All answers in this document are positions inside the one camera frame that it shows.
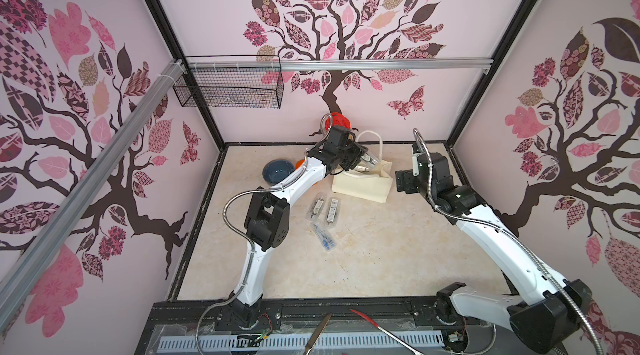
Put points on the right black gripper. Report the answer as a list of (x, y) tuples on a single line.
[(407, 180)]

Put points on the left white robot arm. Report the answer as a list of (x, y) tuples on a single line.
[(266, 224)]

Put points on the white slotted cable duct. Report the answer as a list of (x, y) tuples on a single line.
[(296, 342)]

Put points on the diagonal aluminium rail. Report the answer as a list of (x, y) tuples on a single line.
[(19, 281)]

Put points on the clear compass case barcode label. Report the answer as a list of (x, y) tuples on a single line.
[(331, 217)]

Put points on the grey metal rod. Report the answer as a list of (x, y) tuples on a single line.
[(316, 334)]

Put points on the right flexible metal conduit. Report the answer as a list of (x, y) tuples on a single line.
[(525, 250)]

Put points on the blue-grey ceramic bowl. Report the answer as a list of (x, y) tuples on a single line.
[(276, 171)]

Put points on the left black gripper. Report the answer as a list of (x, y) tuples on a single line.
[(357, 151)]

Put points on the horizontal aluminium rail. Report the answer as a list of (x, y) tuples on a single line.
[(340, 65)]

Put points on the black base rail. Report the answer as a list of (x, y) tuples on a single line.
[(282, 316)]

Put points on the black wire basket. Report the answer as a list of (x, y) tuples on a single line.
[(231, 81)]

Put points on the clear compass case blue compass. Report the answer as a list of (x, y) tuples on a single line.
[(324, 236)]

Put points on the red-tipped metal rod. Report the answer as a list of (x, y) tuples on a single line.
[(386, 332)]

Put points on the red-lidded jar of corn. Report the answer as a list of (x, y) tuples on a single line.
[(335, 119)]

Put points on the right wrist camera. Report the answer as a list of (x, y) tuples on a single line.
[(416, 164)]

